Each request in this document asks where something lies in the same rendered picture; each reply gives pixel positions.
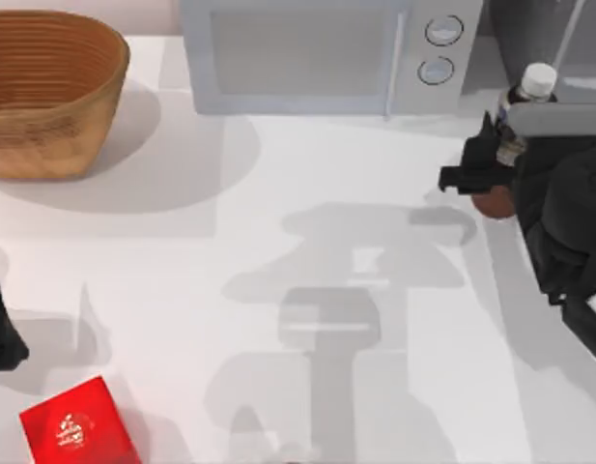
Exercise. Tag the round brown object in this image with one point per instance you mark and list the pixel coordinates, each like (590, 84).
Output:
(495, 204)

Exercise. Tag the pale grey rounded box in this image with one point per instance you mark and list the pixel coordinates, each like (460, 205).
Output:
(553, 120)

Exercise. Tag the clear bottle with white cap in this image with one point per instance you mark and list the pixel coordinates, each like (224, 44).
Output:
(538, 79)

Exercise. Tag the microwave knob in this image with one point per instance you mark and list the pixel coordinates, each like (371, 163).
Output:
(444, 30)
(436, 71)

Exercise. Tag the grey cabinet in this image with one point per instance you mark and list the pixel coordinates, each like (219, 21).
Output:
(524, 34)

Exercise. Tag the pale microwave oven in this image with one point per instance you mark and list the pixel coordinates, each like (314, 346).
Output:
(297, 58)

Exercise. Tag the brown woven basket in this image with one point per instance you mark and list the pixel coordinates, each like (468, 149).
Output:
(61, 125)

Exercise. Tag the red box with white print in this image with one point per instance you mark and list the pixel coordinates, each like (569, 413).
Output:
(80, 425)

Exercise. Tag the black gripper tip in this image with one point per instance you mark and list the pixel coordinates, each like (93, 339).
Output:
(0, 328)

